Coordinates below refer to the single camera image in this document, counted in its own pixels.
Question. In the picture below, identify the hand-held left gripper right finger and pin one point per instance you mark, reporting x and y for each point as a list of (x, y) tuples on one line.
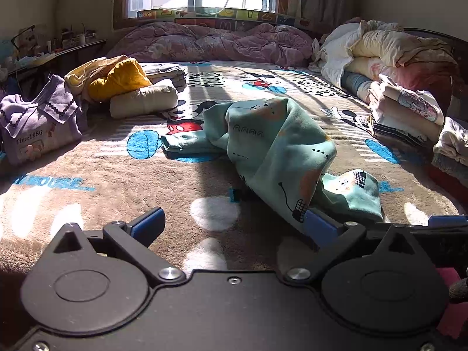
[(321, 227)]

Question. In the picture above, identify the colourful alphabet foam mat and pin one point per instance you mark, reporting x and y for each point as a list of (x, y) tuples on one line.
[(256, 15)]

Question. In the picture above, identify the maroon clothing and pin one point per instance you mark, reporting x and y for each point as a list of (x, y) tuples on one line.
[(453, 318)]

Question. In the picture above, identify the dark cluttered desk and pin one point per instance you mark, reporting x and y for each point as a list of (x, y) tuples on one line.
[(69, 53)]

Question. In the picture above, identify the cream rolled cloth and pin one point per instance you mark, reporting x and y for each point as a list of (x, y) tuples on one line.
[(146, 100)]

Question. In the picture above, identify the black desk lamp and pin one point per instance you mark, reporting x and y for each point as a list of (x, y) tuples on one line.
[(22, 33)]

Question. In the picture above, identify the brown cartoon print blanket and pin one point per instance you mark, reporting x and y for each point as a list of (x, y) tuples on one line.
[(109, 182)]

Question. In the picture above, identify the teal animal print pants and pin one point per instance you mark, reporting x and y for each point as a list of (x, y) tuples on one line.
[(278, 146)]

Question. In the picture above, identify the folded white cloth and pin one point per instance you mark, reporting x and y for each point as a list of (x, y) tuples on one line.
[(453, 135)]

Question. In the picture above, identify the purple collared sweater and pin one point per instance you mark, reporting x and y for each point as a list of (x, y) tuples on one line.
[(36, 128)]

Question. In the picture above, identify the pale yellow garment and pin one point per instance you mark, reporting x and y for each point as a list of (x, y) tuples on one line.
[(78, 76)]

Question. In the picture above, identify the pile of cream quilts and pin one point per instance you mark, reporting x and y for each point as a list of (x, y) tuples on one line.
[(395, 47)]

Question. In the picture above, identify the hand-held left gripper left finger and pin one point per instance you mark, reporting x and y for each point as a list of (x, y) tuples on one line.
[(146, 223)]

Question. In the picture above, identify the purple quilt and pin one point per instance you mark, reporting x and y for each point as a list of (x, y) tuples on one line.
[(219, 42)]

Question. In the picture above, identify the folded grey clothes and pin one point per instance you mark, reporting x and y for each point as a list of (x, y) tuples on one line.
[(166, 73)]

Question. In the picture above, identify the stack of folded clothes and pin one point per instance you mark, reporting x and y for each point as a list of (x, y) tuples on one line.
[(402, 113)]

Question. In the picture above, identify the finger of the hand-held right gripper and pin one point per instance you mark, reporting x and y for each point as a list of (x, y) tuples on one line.
[(448, 221)]

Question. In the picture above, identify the person's right hand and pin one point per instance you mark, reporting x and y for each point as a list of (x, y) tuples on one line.
[(460, 289)]

